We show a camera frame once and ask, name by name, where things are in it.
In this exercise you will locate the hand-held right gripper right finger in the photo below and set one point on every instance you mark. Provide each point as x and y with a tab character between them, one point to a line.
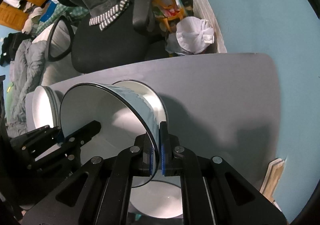
163	151

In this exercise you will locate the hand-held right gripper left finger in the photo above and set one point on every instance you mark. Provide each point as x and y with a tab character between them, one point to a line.
151	162

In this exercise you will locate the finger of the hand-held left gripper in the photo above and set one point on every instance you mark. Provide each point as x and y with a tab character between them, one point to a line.
85	131
37	135

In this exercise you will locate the white ribbed bowl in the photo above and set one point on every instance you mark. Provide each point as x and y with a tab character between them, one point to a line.
152	100
107	115
155	202

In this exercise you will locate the white plate with dark rim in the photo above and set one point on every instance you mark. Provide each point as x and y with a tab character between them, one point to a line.
59	101
42	107
55	105

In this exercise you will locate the grey quilt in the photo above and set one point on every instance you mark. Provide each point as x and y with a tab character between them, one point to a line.
25	69

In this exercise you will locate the black office chair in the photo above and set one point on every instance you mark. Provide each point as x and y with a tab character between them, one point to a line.
105	44

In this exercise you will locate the black clothes pile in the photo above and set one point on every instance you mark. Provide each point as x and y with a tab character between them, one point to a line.
10	47

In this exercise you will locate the wooden board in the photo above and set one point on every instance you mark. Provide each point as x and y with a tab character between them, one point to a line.
272	180

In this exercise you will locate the white cloth bag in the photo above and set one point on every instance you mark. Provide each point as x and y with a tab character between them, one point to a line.
31	21

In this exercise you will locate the green checked tablecloth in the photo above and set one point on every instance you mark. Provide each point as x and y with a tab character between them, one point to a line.
70	13

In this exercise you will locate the white plastic bag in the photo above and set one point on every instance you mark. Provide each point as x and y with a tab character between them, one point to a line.
192	34

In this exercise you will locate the blue cardboard box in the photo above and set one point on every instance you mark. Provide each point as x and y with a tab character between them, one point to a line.
48	12

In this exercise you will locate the yellow plastic item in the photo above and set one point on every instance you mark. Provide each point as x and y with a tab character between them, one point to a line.
170	7

